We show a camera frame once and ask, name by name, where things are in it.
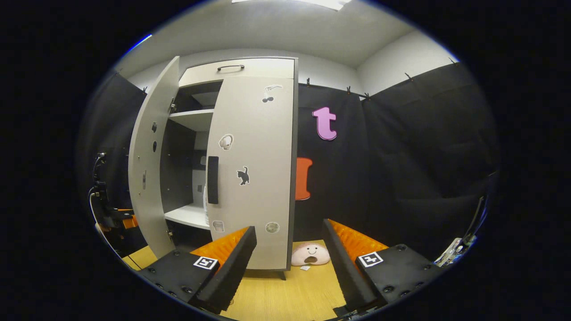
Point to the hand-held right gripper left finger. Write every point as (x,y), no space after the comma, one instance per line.
(234,272)

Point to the wide ceiling light panel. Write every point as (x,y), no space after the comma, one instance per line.
(312,2)

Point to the narrow ceiling light strip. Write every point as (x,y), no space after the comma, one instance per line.
(141,42)

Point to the white cabinet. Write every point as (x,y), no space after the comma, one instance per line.
(192,118)

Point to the pink plush toy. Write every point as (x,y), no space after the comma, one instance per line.
(311,255)

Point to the white cabinet door with stickers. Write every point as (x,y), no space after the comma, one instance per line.
(147,156)

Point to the black backdrop cloth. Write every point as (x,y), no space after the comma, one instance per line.
(401,156)

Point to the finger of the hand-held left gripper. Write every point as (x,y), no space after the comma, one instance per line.
(129,221)

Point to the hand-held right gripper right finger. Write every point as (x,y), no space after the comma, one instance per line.
(345,272)

